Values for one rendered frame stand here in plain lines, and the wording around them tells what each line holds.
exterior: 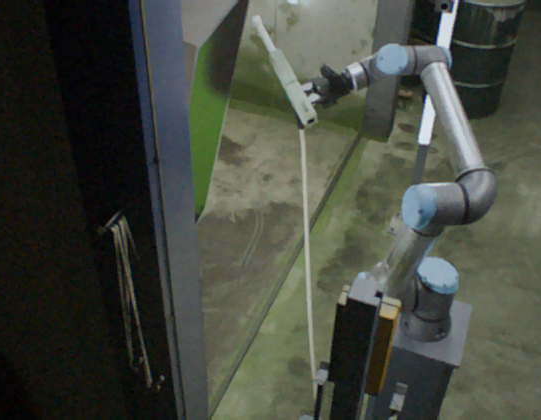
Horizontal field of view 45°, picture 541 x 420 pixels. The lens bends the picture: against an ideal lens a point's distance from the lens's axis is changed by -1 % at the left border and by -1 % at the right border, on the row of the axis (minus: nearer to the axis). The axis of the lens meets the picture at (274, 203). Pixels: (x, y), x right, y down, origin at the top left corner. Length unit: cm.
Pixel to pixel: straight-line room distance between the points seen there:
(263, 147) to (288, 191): 48
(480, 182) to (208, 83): 136
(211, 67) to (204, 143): 39
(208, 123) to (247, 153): 142
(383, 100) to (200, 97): 183
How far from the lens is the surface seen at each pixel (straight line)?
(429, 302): 235
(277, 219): 380
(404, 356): 250
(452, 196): 180
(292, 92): 217
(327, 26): 431
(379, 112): 447
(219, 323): 326
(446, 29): 322
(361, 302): 121
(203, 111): 289
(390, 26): 419
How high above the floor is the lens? 252
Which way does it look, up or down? 39 degrees down
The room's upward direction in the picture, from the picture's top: 2 degrees clockwise
